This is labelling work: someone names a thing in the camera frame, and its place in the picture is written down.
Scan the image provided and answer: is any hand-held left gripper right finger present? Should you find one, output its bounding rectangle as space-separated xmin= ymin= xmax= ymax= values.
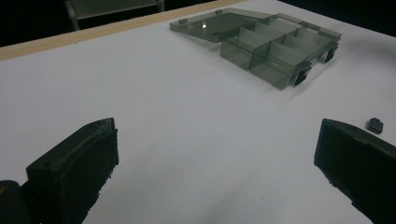
xmin=313 ymin=118 xmax=396 ymax=224

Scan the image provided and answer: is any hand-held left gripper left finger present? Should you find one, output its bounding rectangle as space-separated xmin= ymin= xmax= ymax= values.
xmin=25 ymin=117 xmax=120 ymax=224

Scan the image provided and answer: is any small black adapter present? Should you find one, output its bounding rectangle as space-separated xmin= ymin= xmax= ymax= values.
xmin=365 ymin=117 xmax=385 ymax=135

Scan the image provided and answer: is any clear compartment storage box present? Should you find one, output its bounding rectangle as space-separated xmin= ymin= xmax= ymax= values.
xmin=169 ymin=7 xmax=343 ymax=91

